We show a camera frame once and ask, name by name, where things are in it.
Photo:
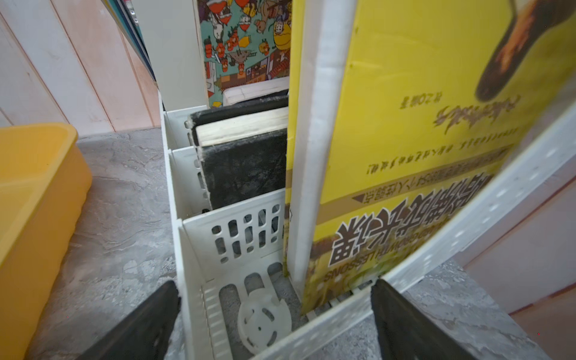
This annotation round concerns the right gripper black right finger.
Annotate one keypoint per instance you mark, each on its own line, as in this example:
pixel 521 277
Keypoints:
pixel 406 333

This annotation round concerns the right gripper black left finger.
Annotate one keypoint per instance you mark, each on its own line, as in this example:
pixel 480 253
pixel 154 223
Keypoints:
pixel 144 333

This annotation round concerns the yellow plastic storage box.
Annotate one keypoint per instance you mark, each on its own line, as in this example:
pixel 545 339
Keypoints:
pixel 44 184

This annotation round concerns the white desk file organizer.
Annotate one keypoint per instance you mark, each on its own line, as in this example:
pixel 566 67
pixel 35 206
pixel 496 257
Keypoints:
pixel 230 261

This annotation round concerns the black worn book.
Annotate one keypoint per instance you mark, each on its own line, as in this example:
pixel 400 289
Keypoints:
pixel 242 148

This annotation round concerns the yellow picture book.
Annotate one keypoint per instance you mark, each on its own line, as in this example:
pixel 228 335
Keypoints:
pixel 403 112

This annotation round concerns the beige folder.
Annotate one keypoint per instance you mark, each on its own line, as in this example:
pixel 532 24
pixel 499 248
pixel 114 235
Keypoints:
pixel 171 33

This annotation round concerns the colourful cartoon book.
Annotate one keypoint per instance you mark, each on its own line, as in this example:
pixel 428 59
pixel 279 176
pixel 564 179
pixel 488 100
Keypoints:
pixel 244 42

